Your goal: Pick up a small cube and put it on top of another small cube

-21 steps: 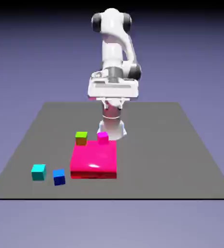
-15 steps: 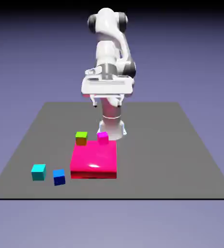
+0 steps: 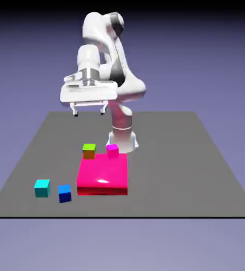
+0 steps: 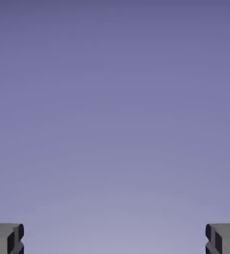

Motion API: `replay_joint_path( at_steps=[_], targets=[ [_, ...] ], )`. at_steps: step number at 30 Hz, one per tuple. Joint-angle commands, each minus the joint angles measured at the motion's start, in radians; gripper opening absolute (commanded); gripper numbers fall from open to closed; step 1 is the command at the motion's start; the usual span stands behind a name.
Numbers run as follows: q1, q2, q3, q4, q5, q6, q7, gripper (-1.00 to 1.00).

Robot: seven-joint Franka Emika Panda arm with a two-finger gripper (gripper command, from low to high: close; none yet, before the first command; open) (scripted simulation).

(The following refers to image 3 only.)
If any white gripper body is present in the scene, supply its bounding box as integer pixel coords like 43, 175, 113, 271
59, 80, 119, 108

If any small green cube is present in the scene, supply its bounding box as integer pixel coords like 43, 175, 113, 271
82, 143, 97, 160

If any small magenta cube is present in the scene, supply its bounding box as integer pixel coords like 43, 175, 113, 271
106, 143, 120, 159

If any small blue cube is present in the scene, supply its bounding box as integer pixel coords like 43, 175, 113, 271
57, 184, 72, 204

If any small cyan cube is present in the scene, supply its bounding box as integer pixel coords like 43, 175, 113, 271
33, 179, 51, 198

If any large pink box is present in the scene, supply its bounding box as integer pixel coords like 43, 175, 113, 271
76, 153, 129, 196

